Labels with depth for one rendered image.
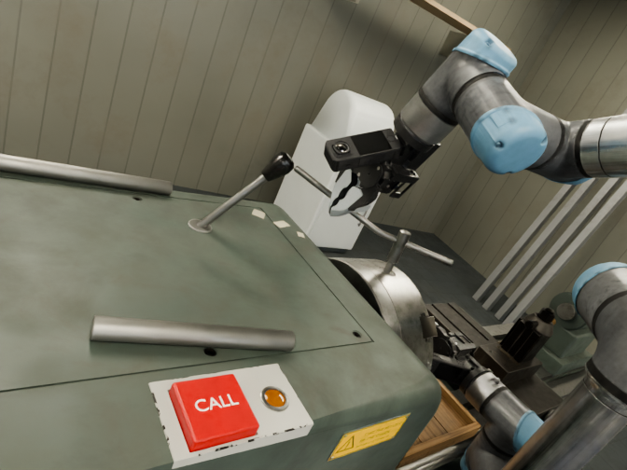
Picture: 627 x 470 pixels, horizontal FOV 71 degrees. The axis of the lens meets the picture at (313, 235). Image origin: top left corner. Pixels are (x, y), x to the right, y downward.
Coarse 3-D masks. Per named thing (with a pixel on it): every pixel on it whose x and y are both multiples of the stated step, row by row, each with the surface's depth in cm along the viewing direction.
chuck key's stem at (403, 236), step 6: (402, 234) 79; (408, 234) 79; (402, 240) 79; (408, 240) 80; (396, 246) 80; (402, 246) 80; (390, 252) 81; (396, 252) 80; (402, 252) 81; (390, 258) 81; (396, 258) 80; (390, 264) 81; (384, 270) 82; (390, 270) 82
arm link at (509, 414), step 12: (492, 396) 85; (504, 396) 84; (516, 396) 85; (480, 408) 86; (492, 408) 84; (504, 408) 82; (516, 408) 82; (528, 408) 83; (492, 420) 84; (504, 420) 82; (516, 420) 81; (528, 420) 80; (540, 420) 81; (492, 432) 84; (504, 432) 81; (516, 432) 80; (528, 432) 79; (504, 444) 82; (516, 444) 80
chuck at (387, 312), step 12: (336, 264) 82; (348, 264) 80; (360, 264) 81; (348, 276) 79; (360, 276) 77; (372, 276) 78; (360, 288) 77; (372, 288) 75; (372, 300) 74; (384, 300) 74; (384, 312) 73; (396, 324) 73
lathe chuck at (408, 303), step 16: (400, 272) 84; (384, 288) 77; (400, 288) 79; (416, 288) 82; (400, 304) 76; (416, 304) 79; (400, 320) 74; (416, 320) 77; (416, 336) 76; (416, 352) 75; (432, 352) 78
